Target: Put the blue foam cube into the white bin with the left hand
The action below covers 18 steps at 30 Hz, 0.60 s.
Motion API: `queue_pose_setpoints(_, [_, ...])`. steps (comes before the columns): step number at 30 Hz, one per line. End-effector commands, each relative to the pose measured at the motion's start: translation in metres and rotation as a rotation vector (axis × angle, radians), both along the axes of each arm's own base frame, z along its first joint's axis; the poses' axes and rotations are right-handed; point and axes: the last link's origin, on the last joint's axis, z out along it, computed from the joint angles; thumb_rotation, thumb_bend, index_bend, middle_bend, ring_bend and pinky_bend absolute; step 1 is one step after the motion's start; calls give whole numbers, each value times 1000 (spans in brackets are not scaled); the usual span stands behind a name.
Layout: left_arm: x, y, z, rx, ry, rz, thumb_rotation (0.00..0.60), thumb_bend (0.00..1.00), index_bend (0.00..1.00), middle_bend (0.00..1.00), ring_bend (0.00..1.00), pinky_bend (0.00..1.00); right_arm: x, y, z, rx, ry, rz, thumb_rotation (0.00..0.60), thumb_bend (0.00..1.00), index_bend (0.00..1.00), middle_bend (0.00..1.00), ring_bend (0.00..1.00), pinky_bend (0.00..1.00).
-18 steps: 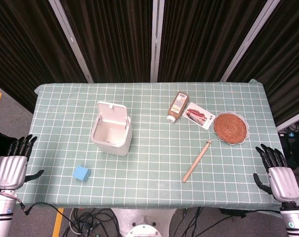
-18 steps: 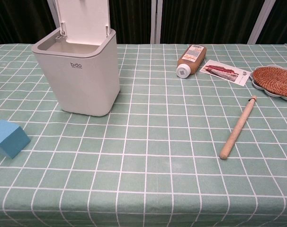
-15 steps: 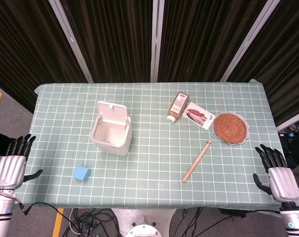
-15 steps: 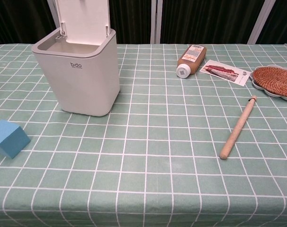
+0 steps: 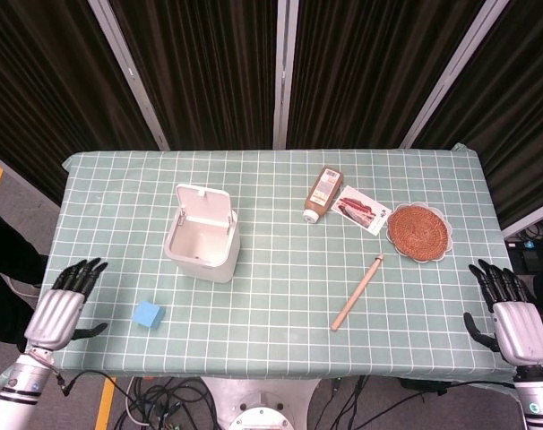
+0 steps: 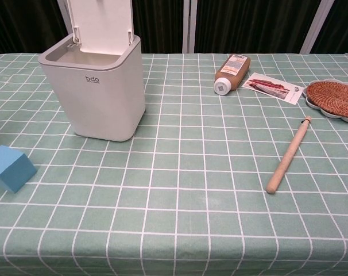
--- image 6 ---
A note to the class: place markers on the blue foam cube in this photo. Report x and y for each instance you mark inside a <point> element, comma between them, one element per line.
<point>10,169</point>

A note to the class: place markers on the white open-lid bin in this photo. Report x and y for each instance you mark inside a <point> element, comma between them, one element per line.
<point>105,100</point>

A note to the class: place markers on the green checked tablecloth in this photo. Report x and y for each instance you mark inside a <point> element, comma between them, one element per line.
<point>174,201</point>

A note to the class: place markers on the brown bottle with white cap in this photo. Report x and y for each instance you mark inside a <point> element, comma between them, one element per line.
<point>232,72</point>

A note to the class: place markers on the white snack packet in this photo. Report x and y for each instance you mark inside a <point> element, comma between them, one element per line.
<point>271,87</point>

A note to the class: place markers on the wooden stick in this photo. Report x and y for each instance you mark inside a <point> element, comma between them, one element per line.
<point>286,161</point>

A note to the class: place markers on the brown woven coaster plate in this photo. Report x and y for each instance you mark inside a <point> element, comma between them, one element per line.
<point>313,108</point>

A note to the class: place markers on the round woven rattan coaster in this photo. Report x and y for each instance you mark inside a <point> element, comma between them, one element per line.
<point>334,99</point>

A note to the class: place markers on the white partition post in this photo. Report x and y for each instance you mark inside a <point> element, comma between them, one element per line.
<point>188,26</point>
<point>313,28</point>

